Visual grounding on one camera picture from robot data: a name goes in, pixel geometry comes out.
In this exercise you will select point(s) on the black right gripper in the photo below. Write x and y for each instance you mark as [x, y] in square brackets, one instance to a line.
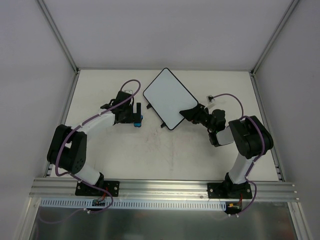
[196, 114]

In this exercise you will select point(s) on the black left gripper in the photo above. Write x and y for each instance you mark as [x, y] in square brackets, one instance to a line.
[137, 114]

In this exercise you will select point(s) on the blue whiteboard eraser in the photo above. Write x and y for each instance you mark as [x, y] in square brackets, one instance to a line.
[138, 121]

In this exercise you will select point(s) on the small black-framed whiteboard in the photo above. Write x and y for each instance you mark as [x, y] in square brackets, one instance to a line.
[168, 96]

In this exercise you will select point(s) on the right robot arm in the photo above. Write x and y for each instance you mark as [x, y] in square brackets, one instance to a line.
[252, 141]

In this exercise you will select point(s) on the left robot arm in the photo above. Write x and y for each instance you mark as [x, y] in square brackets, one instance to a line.
[68, 148]

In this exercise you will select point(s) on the whiteboard wire stand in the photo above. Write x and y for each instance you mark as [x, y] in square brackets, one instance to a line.
[149, 106]

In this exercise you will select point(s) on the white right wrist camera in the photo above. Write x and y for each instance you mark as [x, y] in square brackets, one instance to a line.
[210, 101]

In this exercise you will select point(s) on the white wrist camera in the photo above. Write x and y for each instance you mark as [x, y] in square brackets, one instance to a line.
[210, 101]
[130, 92]

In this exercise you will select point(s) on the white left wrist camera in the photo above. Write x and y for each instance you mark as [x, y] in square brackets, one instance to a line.
[130, 92]

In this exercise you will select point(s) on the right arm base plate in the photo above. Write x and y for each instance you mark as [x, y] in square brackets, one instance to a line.
[221, 190]

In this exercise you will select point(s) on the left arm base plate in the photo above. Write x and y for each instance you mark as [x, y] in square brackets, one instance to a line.
[85, 190]

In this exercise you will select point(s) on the white slotted cable duct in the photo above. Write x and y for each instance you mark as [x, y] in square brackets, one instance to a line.
[202, 205]

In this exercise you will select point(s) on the aluminium mounting rail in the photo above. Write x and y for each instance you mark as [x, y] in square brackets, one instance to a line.
[177, 190]

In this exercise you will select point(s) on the left aluminium frame post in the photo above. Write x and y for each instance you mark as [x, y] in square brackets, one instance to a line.
[57, 34]

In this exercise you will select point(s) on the aluminium frame post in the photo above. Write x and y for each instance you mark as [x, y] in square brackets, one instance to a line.
[278, 29]
[57, 34]

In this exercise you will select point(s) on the right aluminium frame post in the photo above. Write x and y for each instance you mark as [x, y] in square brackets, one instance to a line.
[278, 29]

